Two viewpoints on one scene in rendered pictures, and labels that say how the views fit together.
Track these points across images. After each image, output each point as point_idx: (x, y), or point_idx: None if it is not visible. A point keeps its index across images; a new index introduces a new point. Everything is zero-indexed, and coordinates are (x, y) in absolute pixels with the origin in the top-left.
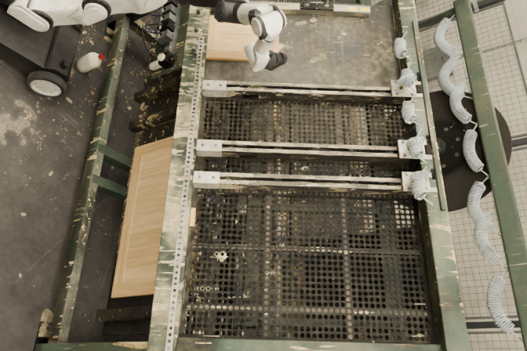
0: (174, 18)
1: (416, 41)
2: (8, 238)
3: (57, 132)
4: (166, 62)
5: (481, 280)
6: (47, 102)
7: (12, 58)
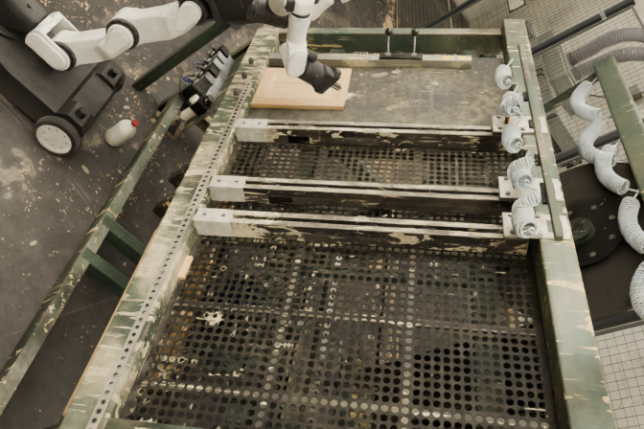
0: (220, 65)
1: (522, 61)
2: None
3: (58, 198)
4: (199, 103)
5: None
6: (55, 162)
7: (20, 97)
